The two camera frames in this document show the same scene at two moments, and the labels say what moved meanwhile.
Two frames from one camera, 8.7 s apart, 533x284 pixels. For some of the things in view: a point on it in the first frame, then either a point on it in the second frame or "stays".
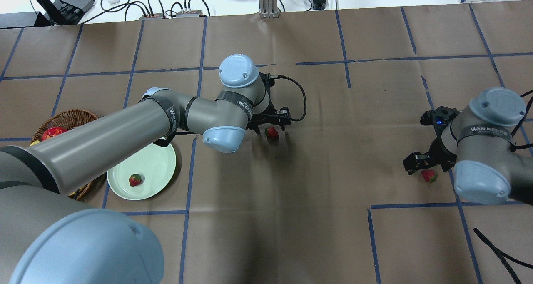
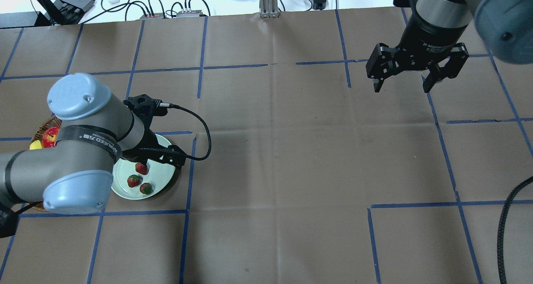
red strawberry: (135, 180) stays
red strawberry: (271, 132) → (146, 188)
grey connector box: (189, 14) stays
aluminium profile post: (268, 1) stays
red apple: (51, 132) stays
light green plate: (156, 165) stays
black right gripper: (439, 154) → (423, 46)
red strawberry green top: (429, 175) → (141, 168)
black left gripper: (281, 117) → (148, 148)
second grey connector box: (151, 16) stays
